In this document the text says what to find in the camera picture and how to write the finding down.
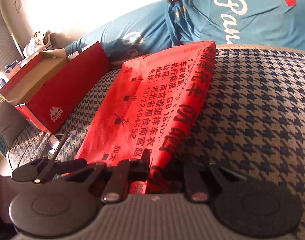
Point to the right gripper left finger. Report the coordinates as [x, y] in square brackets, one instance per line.
[126, 172]

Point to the white clutter on shelf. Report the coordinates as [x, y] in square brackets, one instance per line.
[38, 42]

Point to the red nonwoven shopping bag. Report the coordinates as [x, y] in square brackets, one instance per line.
[151, 105]

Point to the shiny smartphone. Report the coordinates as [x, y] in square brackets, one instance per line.
[53, 146]

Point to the houndstooth blue white bedsheet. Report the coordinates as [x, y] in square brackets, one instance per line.
[253, 121]

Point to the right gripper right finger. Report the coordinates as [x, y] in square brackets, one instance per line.
[195, 187]

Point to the red Kappa shoe box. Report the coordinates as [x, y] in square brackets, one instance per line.
[49, 86]

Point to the blue printed pillow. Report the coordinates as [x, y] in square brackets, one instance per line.
[170, 23]

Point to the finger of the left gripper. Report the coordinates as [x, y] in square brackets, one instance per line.
[70, 166]

